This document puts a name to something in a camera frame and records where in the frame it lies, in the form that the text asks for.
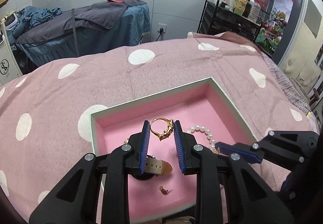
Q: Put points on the grey knitted blanket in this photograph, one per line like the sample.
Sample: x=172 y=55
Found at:
x=287 y=82

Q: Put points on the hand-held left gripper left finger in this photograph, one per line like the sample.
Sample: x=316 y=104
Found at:
x=145 y=143

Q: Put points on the white beauty machine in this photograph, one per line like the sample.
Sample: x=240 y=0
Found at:
x=7 y=62

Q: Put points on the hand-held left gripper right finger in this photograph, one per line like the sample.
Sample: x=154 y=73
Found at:
x=178 y=145

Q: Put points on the blue massage bed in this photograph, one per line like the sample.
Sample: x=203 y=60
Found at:
x=106 y=37

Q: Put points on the small rose gold earring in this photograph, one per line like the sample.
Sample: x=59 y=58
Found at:
x=164 y=190

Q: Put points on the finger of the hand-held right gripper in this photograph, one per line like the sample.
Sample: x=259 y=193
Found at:
x=290 y=159
x=246 y=154

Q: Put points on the wall socket with plug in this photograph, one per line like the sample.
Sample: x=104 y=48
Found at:
x=162 y=28

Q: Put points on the black trolley cart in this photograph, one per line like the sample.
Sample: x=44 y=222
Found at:
x=222 y=24

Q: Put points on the grey box with pink lining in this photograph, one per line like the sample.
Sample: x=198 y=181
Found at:
x=201 y=108

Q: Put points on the group of bottles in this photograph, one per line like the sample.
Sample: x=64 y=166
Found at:
x=239 y=2

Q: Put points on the green potted plant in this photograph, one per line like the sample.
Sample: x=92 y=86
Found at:
x=267 y=41

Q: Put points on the dark grey towel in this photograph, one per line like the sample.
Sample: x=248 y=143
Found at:
x=85 y=19

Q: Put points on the white floor lamp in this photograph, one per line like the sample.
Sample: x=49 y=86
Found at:
x=74 y=12

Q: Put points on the pink polka dot blanket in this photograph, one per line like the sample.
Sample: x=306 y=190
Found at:
x=101 y=82

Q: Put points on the crumpled blue blanket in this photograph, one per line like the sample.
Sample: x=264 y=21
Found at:
x=32 y=18

